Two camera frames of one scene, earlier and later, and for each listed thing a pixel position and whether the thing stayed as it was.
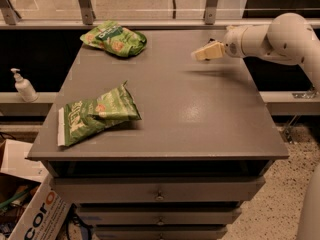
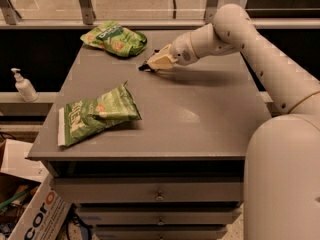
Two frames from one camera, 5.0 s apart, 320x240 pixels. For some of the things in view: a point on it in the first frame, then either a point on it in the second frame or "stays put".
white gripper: (232, 44) → (181, 52)
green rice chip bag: (120, 41) stays put
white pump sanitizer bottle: (26, 92) stays put
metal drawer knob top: (159, 197) stays put
